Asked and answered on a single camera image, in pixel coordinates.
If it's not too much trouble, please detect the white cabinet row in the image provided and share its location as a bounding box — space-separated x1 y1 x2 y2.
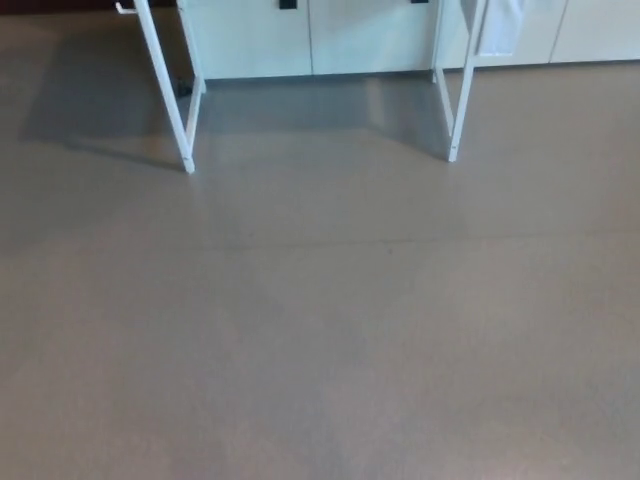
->
178 0 640 81

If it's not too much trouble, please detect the white metal desk leg frame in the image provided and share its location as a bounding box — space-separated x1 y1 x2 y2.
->
431 0 489 164
115 0 208 175

